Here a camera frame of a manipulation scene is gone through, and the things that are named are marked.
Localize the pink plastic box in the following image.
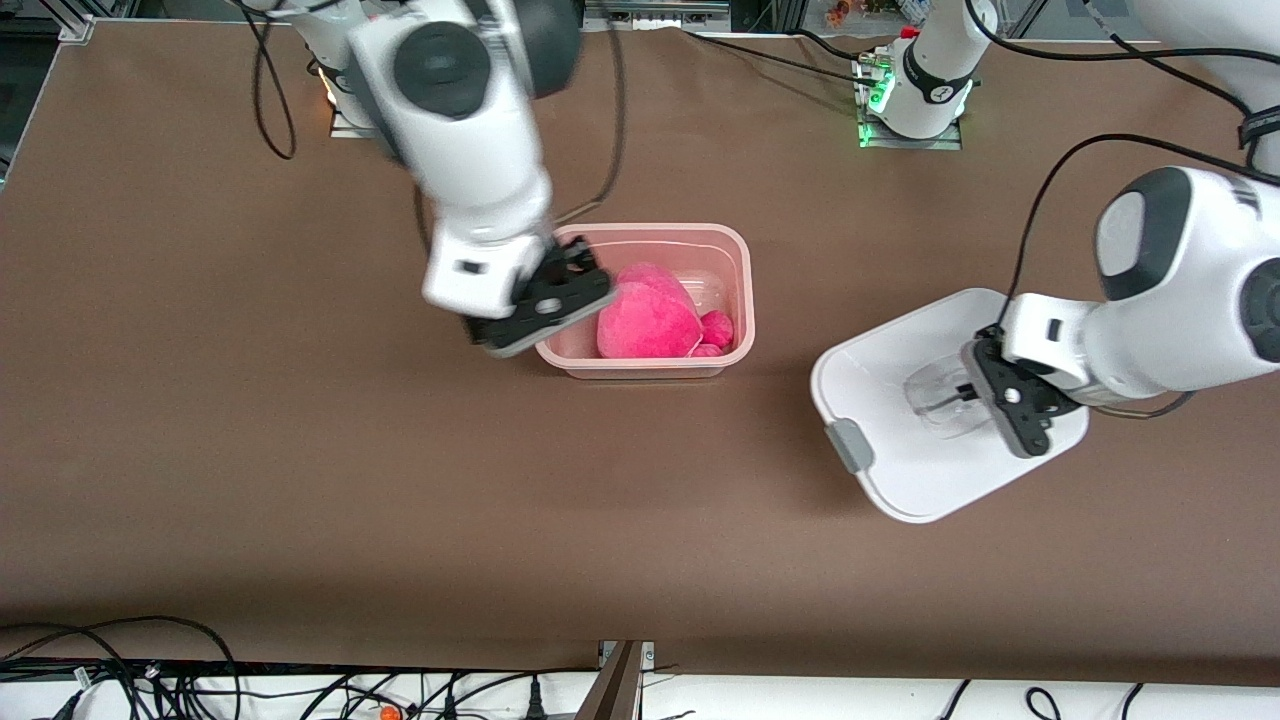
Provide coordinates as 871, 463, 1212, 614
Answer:
533, 222, 754, 380

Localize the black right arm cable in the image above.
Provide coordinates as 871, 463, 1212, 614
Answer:
240, 0, 626, 226

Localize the white box lid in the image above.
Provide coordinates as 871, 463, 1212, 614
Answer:
810, 288, 1091, 525

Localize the white ledge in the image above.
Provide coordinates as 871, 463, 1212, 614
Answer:
0, 668, 1280, 720

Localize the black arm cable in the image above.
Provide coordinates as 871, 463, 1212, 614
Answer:
1008, 133, 1280, 419
240, 0, 626, 226

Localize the black looped cable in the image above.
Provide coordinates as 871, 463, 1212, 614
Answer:
0, 617, 241, 720

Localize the black cable on table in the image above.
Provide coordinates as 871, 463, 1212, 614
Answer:
685, 30, 881, 83

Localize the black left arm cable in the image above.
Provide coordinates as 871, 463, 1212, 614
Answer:
1008, 133, 1280, 419

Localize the pink plush toy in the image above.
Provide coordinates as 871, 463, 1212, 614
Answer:
597, 262, 736, 359

